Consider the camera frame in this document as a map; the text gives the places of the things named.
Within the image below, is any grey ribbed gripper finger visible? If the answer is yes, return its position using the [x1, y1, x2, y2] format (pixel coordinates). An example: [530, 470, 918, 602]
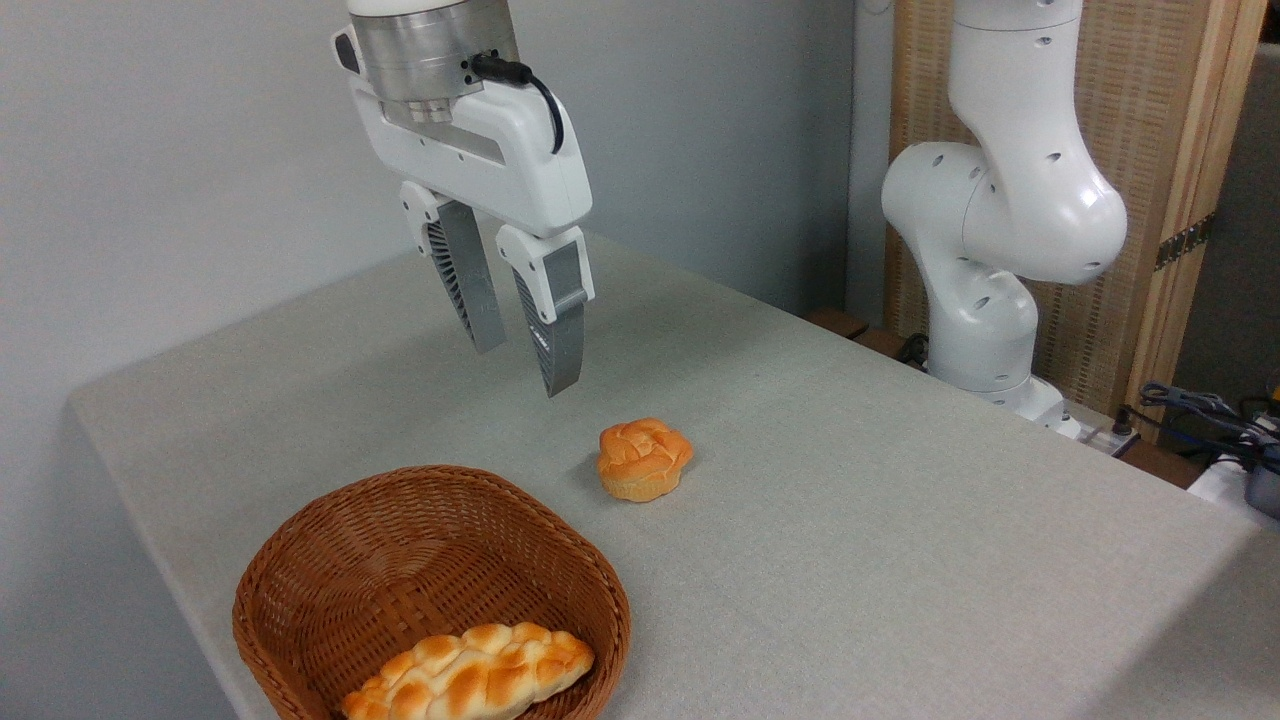
[497, 224, 596, 399]
[400, 180, 508, 354]

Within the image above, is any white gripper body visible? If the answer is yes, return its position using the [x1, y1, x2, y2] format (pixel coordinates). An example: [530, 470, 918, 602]
[333, 25, 594, 239]

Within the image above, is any long braided bread loaf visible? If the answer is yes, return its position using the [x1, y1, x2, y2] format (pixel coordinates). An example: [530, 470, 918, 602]
[341, 622, 596, 720]

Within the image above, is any round knotted bread bun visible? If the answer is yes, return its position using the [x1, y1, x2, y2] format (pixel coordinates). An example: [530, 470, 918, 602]
[597, 418, 695, 504]

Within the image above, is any brown woven wicker basket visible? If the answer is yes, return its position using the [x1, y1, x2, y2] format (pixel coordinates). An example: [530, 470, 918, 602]
[232, 465, 632, 720]

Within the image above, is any grey fabric tablecloth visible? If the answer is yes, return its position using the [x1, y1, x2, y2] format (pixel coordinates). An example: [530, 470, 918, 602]
[68, 232, 1280, 720]

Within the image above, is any white connector box with plug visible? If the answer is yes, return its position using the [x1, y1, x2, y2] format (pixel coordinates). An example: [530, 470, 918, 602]
[1078, 405, 1143, 459]

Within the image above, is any black metal screen hinge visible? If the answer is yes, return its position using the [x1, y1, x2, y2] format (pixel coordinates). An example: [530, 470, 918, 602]
[1155, 213, 1217, 272]

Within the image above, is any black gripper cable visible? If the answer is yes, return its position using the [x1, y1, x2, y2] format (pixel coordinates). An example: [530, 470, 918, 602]
[470, 52, 566, 156]

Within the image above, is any woven screen with wooden frame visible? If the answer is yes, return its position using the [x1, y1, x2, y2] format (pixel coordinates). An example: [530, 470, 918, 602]
[885, 0, 1271, 441]

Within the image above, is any grey-blue cable bundle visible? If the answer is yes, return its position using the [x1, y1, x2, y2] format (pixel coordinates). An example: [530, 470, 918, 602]
[1115, 380, 1280, 471]

